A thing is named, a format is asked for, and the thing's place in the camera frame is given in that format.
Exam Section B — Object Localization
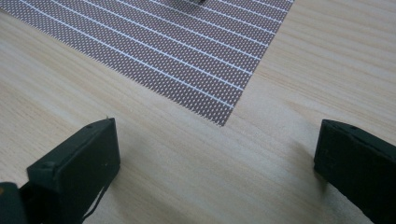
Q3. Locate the brown striped woven placemat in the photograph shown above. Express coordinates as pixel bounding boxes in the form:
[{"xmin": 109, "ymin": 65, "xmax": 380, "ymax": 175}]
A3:
[{"xmin": 0, "ymin": 0, "xmax": 296, "ymax": 127}]

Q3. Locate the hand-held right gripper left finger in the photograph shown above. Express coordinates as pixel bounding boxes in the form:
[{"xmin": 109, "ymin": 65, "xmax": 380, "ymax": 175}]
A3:
[{"xmin": 19, "ymin": 117, "xmax": 121, "ymax": 224}]

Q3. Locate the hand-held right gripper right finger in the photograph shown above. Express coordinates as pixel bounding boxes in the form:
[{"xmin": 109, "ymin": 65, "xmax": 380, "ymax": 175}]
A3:
[{"xmin": 313, "ymin": 119, "xmax": 396, "ymax": 224}]

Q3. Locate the dark object on placemat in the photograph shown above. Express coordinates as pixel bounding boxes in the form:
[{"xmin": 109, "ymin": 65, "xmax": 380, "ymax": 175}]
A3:
[{"xmin": 174, "ymin": 0, "xmax": 207, "ymax": 6}]

